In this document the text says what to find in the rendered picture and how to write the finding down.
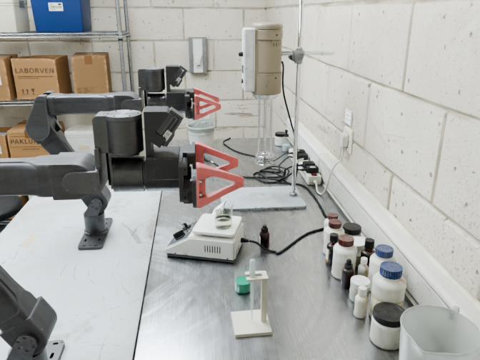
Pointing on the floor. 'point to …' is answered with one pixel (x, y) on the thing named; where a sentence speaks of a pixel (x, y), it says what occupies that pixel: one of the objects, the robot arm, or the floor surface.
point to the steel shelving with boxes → (54, 68)
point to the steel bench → (168, 206)
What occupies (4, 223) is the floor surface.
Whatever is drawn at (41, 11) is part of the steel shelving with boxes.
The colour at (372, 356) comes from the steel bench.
